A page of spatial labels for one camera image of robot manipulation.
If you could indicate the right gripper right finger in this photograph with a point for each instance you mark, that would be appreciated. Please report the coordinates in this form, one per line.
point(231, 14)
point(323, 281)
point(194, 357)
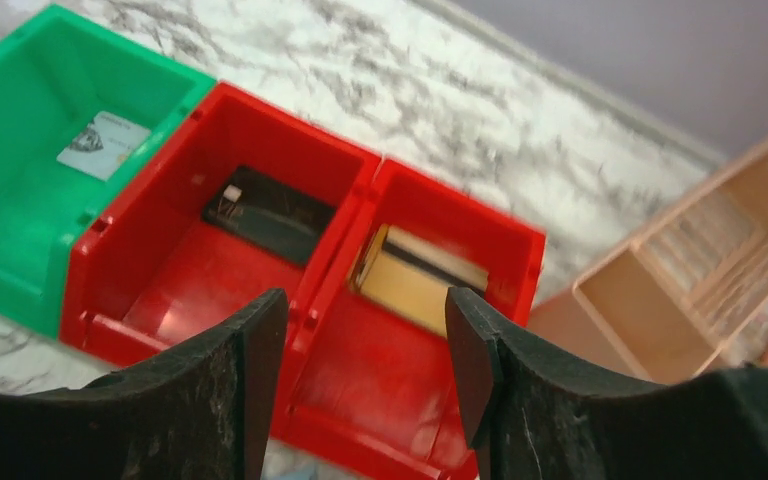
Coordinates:
point(531, 410)

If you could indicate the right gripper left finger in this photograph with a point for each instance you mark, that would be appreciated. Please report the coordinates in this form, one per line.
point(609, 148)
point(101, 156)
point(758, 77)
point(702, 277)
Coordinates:
point(198, 410)

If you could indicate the dark card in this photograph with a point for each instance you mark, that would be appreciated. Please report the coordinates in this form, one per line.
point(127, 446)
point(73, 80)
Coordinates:
point(269, 214)

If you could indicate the blue leather card holder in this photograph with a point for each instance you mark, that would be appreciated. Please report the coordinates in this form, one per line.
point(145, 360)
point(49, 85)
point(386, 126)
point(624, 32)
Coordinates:
point(307, 472)

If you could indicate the silver card in bin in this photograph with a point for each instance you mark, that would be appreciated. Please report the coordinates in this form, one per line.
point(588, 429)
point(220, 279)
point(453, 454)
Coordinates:
point(103, 145)

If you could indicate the right red plastic bin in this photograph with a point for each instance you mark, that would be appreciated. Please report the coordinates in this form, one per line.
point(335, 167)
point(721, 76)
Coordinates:
point(370, 391)

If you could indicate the red plastic bin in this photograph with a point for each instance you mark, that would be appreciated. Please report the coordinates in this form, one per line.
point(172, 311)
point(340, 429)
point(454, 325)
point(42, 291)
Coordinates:
point(150, 272)
point(370, 391)

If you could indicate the middle red plastic bin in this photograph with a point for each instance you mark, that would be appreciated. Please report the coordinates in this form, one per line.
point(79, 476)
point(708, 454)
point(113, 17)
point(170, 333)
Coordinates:
point(150, 272)

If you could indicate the peach desk organizer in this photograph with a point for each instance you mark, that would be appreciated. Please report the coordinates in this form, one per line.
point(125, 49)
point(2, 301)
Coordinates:
point(683, 294)

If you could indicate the green plastic bin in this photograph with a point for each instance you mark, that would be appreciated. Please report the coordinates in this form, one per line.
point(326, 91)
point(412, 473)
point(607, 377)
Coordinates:
point(57, 71)

